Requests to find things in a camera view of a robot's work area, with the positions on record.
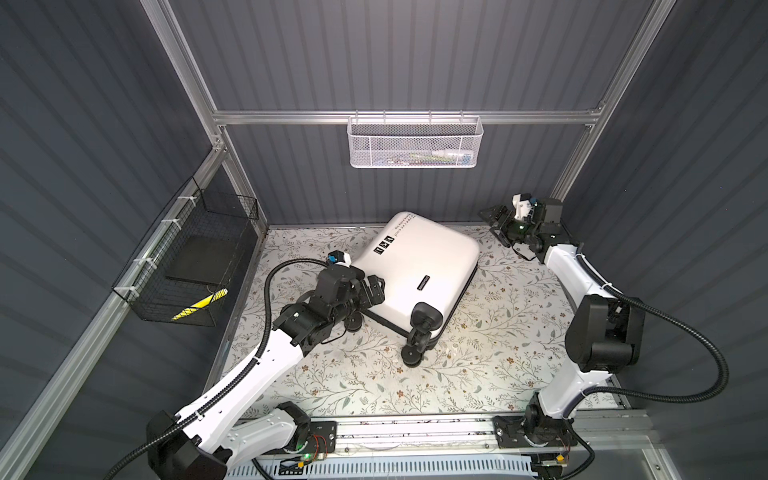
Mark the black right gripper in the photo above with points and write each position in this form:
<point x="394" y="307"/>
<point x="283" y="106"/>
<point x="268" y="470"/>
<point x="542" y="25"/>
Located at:
<point x="501" y="212"/>

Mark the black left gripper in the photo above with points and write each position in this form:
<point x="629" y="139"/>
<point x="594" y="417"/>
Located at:
<point x="376" y="291"/>

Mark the white hard-shell suitcase black lining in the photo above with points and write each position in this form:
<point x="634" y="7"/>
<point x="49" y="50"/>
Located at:
<point x="426" y="267"/>

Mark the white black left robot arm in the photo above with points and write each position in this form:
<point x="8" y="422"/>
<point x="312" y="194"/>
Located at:
<point x="206" y="438"/>

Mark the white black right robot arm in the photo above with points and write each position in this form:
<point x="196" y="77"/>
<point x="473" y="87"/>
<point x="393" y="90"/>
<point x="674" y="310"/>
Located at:
<point x="605" y="333"/>

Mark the floral table mat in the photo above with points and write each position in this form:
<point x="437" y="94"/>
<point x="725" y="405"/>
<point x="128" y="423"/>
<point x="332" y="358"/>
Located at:
<point x="503" y="343"/>

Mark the yellow black striped item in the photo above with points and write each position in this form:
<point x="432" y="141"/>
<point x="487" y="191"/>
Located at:
<point x="201" y="304"/>

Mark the black pad in basket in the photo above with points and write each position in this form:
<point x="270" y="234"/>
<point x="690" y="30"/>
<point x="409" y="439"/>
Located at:
<point x="203" y="260"/>

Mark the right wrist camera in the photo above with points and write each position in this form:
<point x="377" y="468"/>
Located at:
<point x="524" y="207"/>

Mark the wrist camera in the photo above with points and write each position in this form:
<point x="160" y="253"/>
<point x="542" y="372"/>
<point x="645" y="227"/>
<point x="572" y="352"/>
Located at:
<point x="524" y="207"/>
<point x="338" y="258"/>

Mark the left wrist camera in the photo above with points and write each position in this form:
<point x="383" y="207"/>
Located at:
<point x="338" y="258"/>

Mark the white wire mesh basket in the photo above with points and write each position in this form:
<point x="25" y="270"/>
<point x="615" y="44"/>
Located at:
<point x="414" y="141"/>

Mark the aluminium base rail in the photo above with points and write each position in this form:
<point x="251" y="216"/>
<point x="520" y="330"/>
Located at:
<point x="462" y="446"/>

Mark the black wire mesh basket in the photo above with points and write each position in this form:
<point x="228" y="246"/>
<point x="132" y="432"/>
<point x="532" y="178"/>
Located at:
<point x="204" y="212"/>

